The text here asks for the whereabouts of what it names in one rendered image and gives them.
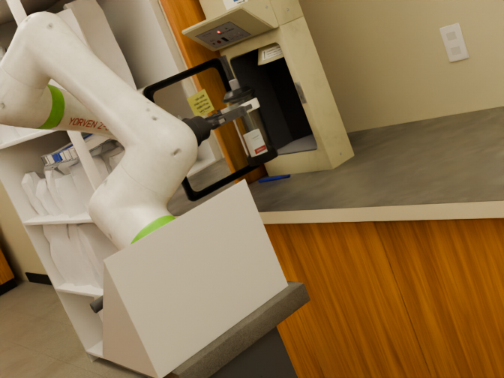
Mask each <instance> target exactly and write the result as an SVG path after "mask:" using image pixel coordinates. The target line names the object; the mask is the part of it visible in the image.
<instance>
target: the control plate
mask: <svg viewBox="0 0 504 378"><path fill-rule="evenodd" d="M225 28H228V29H225ZM218 31H219V32H220V33H218ZM238 32H239V33H240V35H238V34H237V33H238ZM233 35H235V37H233ZM250 35H251V34H249V33H248V32H246V31H245V30H243V29H242V28H239V27H238V26H237V25H235V24H233V23H232V22H230V21H229V22H227V23H224V24H223V25H219V26H218V27H216V28H213V29H211V30H209V31H206V32H204V33H202V34H199V35H197V36H195V37H196V38H199V39H200V40H201V41H204V42H205V43H207V44H209V45H210V46H212V47H214V48H215V49H217V48H219V47H222V46H224V45H227V44H230V43H232V42H234V41H237V40H240V39H242V38H246V37H247V36H250ZM229 36H230V37H231V38H228V37H229ZM222 37H224V38H226V39H227V40H229V41H227V42H226V41H225V40H222V39H221V38H222ZM217 41H221V43H218V42H217ZM212 43H215V45H214V44H212Z"/></svg>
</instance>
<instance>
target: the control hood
mask: <svg viewBox="0 0 504 378"><path fill-rule="evenodd" d="M229 21H230V22H231V23H233V24H235V25H237V26H238V27H239V28H241V29H243V30H245V31H246V32H248V33H249V34H251V35H250V36H247V37H244V38H242V39H240V40H237V41H234V42H232V43H229V44H227V45H224V46H221V47H219V48H217V49H215V48H214V47H213V46H210V45H209V44H207V43H205V42H204V41H202V40H200V39H199V38H197V37H195V36H197V35H200V34H202V33H204V32H207V31H209V30H211V29H213V28H216V27H218V26H221V25H223V24H224V23H228V22H229ZM277 27H278V21H277V20H276V17H275V14H274V11H273V9H272V6H271V3H270V1H269V0H250V1H246V2H244V3H241V4H239V5H236V6H235V7H232V8H230V9H229V10H225V11H224V12H222V13H219V14H217V15H215V16H213V17H211V18H208V19H206V20H204V21H202V22H199V23H197V24H196V25H193V26H191V27H189V28H186V29H185V30H183V31H182V32H181V33H182V34H183V35H185V36H187V37H188V38H190V39H192V40H193V41H196V42H197V43H198V44H201V45H203V46H204V47H206V48H207V49H209V50H211V51H212V52H213V51H217V50H220V49H222V48H224V47H228V46H230V45H232V44H236V43H238V42H240V41H243V40H246V39H248V38H251V37H253V36H256V35H259V34H261V33H263V32H267V31H269V30H271V29H274V28H277Z"/></svg>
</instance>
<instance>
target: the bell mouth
mask: <svg viewBox="0 0 504 378"><path fill-rule="evenodd" d="M283 57H284V54H283V53H282V50H281V47H280V45H279V44H278V43H271V44H269V45H266V46H263V47H260V48H258V65H264V64H267V63H269V62H273V61H275V60H277V59H281V58H283Z"/></svg>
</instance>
